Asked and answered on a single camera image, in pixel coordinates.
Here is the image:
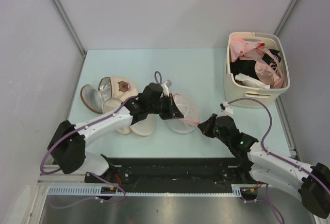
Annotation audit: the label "white slotted cable duct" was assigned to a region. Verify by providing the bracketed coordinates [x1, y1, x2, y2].
[47, 184, 261, 197]

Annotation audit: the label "white bra in basket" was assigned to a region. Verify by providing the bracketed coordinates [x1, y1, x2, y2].
[235, 73, 270, 90]

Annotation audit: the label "silver brown-rimmed bra cup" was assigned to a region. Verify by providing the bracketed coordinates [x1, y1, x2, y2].
[80, 84, 103, 114]

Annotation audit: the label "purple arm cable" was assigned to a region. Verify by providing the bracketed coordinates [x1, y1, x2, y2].
[40, 71, 168, 209]
[226, 97, 330, 223]

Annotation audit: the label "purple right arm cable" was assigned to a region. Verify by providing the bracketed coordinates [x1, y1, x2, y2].
[226, 97, 330, 223]

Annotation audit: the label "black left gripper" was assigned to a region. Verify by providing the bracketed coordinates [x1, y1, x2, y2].
[147, 93, 183, 119]

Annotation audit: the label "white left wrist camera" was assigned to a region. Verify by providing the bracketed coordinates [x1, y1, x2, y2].
[160, 80, 172, 96]

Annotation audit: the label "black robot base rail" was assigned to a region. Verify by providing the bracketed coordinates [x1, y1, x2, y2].
[84, 158, 261, 190]

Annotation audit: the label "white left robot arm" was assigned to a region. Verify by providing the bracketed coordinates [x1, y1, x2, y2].
[46, 83, 184, 183]

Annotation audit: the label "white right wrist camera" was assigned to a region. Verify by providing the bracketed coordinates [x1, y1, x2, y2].
[218, 102, 234, 117]

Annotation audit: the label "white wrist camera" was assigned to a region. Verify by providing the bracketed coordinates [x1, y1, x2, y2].
[160, 80, 172, 96]
[218, 102, 234, 117]

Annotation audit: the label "black garment in basket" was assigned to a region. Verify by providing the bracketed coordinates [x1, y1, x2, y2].
[230, 54, 277, 80]

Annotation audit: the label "pink bras in basket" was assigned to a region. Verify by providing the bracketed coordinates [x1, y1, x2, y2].
[229, 38, 285, 89]

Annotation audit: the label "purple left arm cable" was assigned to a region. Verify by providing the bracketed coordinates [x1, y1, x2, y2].
[40, 71, 168, 209]

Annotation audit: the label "cream plastic laundry basket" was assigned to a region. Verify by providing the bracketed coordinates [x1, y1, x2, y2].
[223, 32, 290, 108]

